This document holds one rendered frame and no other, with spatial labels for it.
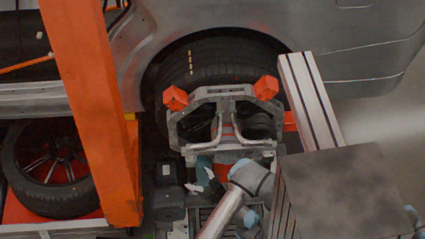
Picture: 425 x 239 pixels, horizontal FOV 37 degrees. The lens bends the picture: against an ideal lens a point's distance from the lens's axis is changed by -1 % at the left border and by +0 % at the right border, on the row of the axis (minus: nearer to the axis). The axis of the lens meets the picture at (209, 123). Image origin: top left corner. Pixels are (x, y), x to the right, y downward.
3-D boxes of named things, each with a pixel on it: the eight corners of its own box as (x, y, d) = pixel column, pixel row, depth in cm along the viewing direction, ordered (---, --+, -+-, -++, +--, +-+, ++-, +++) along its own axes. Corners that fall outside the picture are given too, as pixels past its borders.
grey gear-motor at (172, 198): (184, 171, 377) (181, 137, 348) (188, 236, 352) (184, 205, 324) (154, 173, 376) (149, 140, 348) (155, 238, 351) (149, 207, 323)
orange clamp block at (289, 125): (280, 119, 307) (299, 118, 307) (282, 133, 302) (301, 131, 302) (281, 111, 301) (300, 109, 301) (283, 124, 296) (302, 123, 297)
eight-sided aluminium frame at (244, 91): (277, 149, 325) (285, 80, 281) (279, 159, 321) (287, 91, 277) (171, 155, 324) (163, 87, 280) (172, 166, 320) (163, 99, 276)
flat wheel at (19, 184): (111, 108, 382) (105, 83, 363) (143, 198, 345) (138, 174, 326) (2, 141, 369) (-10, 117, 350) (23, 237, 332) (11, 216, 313)
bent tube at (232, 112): (266, 111, 289) (267, 97, 281) (271, 147, 278) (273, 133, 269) (228, 114, 289) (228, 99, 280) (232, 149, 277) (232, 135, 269)
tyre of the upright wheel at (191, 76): (208, 134, 355) (311, 83, 324) (212, 170, 341) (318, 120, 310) (127, 76, 311) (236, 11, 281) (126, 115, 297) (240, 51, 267)
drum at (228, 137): (239, 128, 309) (240, 110, 297) (243, 164, 296) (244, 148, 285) (210, 129, 308) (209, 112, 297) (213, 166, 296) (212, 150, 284)
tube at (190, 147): (223, 114, 289) (223, 99, 280) (226, 149, 277) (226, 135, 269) (184, 117, 288) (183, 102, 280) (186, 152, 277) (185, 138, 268)
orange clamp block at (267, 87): (265, 89, 287) (277, 78, 282) (267, 103, 283) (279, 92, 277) (252, 84, 284) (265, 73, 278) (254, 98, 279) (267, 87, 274)
